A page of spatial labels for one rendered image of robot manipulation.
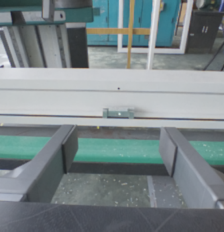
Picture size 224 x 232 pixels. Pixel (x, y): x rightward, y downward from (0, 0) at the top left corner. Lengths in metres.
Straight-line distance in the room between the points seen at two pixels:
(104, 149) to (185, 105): 0.14
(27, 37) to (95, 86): 0.97
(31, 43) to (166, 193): 1.10
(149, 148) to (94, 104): 0.11
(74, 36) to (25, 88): 0.98
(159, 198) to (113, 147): 0.09
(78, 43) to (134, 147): 1.08
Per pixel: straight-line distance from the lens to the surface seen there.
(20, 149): 0.27
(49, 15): 0.36
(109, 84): 0.25
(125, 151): 0.23
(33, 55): 1.22
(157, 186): 0.26
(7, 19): 0.94
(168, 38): 3.99
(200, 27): 3.88
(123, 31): 2.48
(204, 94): 0.29
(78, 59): 1.29
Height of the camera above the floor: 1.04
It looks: 38 degrees down
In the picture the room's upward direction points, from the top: straight up
